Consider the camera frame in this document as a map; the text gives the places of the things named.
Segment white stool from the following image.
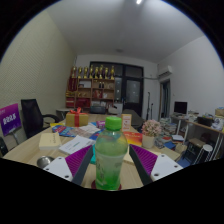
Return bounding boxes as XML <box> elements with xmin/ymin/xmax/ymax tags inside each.
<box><xmin>193</xmin><ymin>143</ymin><xmax>214</xmax><ymax>166</ymax></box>

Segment white wall air conditioner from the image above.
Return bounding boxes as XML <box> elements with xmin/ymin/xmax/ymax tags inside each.
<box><xmin>157</xmin><ymin>65</ymin><xmax>174</xmax><ymax>78</ymax></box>

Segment green drink bottle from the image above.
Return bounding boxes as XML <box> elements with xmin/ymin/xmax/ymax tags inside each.
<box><xmin>94</xmin><ymin>116</ymin><xmax>129</xmax><ymax>192</ymax></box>

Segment potted pink flowers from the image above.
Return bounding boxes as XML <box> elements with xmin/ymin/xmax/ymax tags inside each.
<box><xmin>141</xmin><ymin>119</ymin><xmax>163</xmax><ymax>149</ymax></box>

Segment small upright cream carton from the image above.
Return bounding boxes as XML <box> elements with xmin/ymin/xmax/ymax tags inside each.
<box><xmin>120</xmin><ymin>113</ymin><xmax>133</xmax><ymax>133</ymax></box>

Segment small white round table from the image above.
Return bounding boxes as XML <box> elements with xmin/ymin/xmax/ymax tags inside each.
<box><xmin>55</xmin><ymin>107</ymin><xmax>73</xmax><ymax>121</ymax></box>

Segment wooden side desk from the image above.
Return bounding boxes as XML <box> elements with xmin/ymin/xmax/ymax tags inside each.
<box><xmin>169</xmin><ymin>111</ymin><xmax>224</xmax><ymax>164</ymax></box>

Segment black office chair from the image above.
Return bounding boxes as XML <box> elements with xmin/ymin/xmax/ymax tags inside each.
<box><xmin>20</xmin><ymin>98</ymin><xmax>60</xmax><ymax>139</ymax></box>

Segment dark framed glass door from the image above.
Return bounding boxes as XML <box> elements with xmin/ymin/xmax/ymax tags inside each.
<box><xmin>89</xmin><ymin>61</ymin><xmax>145</xmax><ymax>118</ymax></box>

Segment orange book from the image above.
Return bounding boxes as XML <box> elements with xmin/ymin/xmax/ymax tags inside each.
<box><xmin>123</xmin><ymin>131</ymin><xmax>144</xmax><ymax>147</ymax></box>

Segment blue printed book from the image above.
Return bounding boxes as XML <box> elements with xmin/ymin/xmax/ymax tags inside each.
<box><xmin>51</xmin><ymin>123</ymin><xmax>78</xmax><ymax>138</ymax></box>

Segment yellow gift box red ribbon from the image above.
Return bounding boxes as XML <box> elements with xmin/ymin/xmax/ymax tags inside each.
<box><xmin>65</xmin><ymin>107</ymin><xmax>90</xmax><ymax>128</ymax></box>

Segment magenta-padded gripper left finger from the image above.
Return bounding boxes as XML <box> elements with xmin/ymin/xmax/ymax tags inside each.
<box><xmin>43</xmin><ymin>144</ymin><xmax>95</xmax><ymax>187</ymax></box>

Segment black computer monitor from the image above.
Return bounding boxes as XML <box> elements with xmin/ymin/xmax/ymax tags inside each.
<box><xmin>173</xmin><ymin>101</ymin><xmax>188</xmax><ymax>115</ymax></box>

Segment teal notebook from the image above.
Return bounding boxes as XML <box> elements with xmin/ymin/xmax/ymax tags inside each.
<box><xmin>89</xmin><ymin>144</ymin><xmax>98</xmax><ymax>165</ymax></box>

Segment purple sign board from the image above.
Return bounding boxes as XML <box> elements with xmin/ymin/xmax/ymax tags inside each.
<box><xmin>0</xmin><ymin>102</ymin><xmax>23</xmax><ymax>137</ymax></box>

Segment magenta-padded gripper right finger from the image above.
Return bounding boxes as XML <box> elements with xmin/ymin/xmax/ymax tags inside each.
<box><xmin>128</xmin><ymin>143</ymin><xmax>184</xmax><ymax>186</ymax></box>

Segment wooden shelf unit with trophies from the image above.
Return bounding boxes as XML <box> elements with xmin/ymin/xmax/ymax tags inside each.
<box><xmin>65</xmin><ymin>64</ymin><xmax>116</xmax><ymax>109</ymax></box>

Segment white printed booklet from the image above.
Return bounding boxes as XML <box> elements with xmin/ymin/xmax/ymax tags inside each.
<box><xmin>58</xmin><ymin>134</ymin><xmax>96</xmax><ymax>155</ymax></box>

